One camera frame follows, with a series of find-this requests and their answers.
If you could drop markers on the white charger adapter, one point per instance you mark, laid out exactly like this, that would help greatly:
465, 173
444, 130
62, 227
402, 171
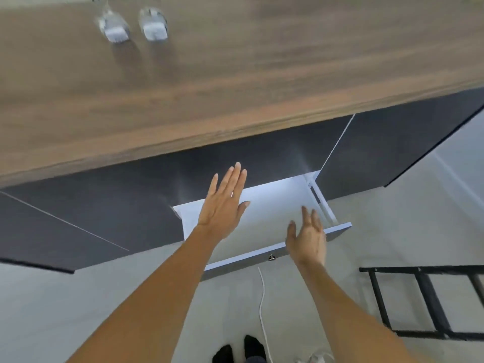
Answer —
113, 30
154, 30

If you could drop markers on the person's right forearm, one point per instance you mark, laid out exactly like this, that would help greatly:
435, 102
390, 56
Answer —
348, 317

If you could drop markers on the dark grey desk cabinet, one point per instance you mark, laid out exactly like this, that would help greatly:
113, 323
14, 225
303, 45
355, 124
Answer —
94, 207

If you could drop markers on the person's left forearm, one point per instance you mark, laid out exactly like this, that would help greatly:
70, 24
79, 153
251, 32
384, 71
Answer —
143, 306

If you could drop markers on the person's right hand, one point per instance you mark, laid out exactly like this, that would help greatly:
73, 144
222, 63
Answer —
310, 245

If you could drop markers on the black metal stool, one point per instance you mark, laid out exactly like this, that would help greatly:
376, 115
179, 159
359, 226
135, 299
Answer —
431, 298

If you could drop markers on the black sock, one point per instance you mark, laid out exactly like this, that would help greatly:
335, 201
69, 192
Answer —
223, 354
254, 345

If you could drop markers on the white drawer with dark front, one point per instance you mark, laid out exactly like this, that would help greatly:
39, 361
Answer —
272, 211

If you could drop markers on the person's left hand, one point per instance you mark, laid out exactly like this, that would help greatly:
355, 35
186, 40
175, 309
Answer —
223, 204

